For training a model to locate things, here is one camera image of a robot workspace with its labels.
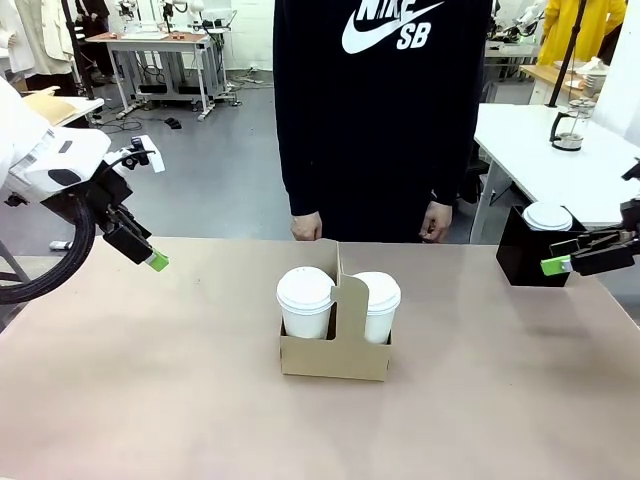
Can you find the person in yellow coat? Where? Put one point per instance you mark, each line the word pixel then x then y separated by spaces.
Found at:
pixel 560 30

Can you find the person in white coat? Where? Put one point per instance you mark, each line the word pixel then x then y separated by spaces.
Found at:
pixel 45 35

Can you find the grey stacked bowls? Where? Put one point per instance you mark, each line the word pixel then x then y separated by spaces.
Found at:
pixel 595 84

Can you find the person in dark clothes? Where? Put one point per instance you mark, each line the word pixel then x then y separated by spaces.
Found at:
pixel 95 30

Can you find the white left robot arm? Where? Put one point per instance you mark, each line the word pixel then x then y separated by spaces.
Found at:
pixel 30 150

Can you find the glass french press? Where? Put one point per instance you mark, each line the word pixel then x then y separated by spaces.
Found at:
pixel 570 142

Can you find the white cup lid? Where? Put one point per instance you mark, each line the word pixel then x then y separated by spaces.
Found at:
pixel 305 287
pixel 385 292

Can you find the person's right forearm black sleeve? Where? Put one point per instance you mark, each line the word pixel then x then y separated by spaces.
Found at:
pixel 300 190

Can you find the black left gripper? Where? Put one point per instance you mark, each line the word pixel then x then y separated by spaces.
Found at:
pixel 110 195

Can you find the white lid stack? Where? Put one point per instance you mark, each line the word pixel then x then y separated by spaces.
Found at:
pixel 547 216

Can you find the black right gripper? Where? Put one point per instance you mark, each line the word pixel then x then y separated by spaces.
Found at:
pixel 631 217

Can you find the black lid box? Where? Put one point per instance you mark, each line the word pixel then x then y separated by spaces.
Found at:
pixel 520 250

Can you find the person's right hand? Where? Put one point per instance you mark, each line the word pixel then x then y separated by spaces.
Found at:
pixel 306 227

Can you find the white side table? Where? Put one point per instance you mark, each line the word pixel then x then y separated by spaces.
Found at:
pixel 520 145

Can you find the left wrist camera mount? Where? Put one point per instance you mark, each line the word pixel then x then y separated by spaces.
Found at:
pixel 152 155

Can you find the grey workshop table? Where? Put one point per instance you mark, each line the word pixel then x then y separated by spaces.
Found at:
pixel 150 42

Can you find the brown paper envelope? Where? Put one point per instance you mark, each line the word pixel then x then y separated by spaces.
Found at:
pixel 50 107

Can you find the person in black hoodie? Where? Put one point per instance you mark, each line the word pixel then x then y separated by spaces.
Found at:
pixel 370 150

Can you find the black tripod pole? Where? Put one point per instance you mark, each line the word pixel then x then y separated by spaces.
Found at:
pixel 565 65
pixel 75 40

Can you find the black object on floor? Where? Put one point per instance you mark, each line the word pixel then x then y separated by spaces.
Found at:
pixel 173 123

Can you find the brown cardboard cup carrier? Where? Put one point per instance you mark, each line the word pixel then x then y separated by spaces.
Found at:
pixel 335 360

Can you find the grey table with equipment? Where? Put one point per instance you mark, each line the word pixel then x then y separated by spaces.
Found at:
pixel 510 50

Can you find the wooden workbench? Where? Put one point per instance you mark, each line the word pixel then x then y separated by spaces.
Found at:
pixel 545 75

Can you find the person's left forearm black sleeve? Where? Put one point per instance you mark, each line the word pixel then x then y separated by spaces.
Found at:
pixel 450 175

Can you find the small white table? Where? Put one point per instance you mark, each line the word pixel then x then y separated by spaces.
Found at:
pixel 90 104

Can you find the person's left hand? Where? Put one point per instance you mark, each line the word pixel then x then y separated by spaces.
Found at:
pixel 437 222

